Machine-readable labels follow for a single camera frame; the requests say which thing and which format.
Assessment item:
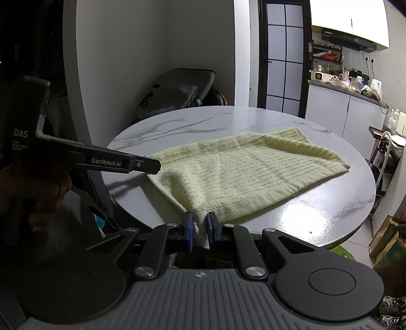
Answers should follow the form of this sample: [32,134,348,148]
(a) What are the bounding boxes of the black range hood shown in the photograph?
[321,27,377,53]

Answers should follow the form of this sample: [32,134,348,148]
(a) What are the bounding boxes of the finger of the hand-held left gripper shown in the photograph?
[34,114,162,175]

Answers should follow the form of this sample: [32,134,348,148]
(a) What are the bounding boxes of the black kitchen shelf rack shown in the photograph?
[309,40,344,73]

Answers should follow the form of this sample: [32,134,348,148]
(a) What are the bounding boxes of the green floor mat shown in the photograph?
[329,245,355,260]

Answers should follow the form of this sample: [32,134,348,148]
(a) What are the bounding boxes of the wooden side shelf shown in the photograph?
[368,126,406,194]

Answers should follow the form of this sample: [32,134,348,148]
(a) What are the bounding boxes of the dark wine bottle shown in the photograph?
[372,139,389,169]

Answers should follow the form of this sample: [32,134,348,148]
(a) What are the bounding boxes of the person's left hand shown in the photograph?
[0,163,73,234]

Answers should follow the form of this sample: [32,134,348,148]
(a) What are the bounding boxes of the pale yellow towel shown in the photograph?
[144,126,351,246]

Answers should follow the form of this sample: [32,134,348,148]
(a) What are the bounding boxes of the black chair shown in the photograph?
[200,88,228,107]

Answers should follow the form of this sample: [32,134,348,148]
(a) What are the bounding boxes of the white kitchen base cabinet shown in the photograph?
[304,79,389,160]

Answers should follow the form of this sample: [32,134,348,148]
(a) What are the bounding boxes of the black framed glass door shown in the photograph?
[257,0,314,119]

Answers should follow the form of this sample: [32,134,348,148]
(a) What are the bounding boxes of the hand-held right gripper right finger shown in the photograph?
[206,212,321,280]

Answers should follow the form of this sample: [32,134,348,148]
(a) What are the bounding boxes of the brown paper bag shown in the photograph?
[369,215,406,268]

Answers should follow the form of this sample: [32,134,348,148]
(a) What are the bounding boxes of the grey backpack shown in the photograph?
[137,68,217,120]

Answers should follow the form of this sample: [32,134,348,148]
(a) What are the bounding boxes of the patterned sneaker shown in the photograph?
[379,296,406,316]

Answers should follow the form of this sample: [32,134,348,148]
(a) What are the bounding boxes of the white wall cabinet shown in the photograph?
[309,0,390,51]

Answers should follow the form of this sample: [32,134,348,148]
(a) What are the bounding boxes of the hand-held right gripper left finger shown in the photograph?
[84,212,195,280]

